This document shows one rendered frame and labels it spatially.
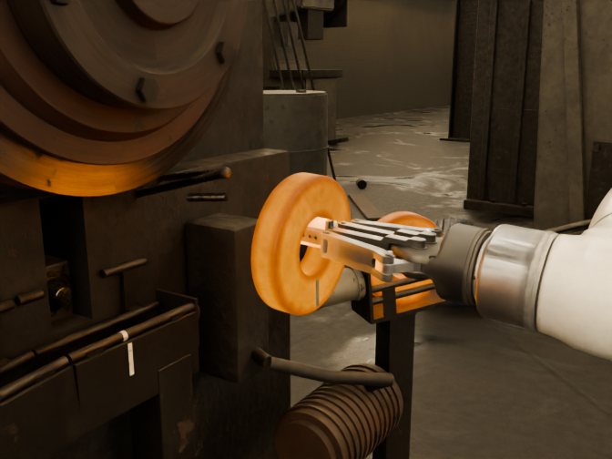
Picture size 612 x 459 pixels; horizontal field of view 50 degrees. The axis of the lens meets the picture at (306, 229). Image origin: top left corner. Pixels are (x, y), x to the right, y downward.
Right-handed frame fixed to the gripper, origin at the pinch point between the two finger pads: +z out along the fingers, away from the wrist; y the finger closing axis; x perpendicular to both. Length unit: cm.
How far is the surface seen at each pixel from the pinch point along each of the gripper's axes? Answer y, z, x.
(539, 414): 128, -3, -84
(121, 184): -9.4, 18.7, 3.7
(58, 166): -17.3, 18.8, 6.7
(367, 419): 20.8, 1.0, -34.3
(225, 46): -1.8, 10.2, 18.9
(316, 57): 986, 632, 0
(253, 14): 35, 35, 24
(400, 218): 36.1, 5.4, -6.7
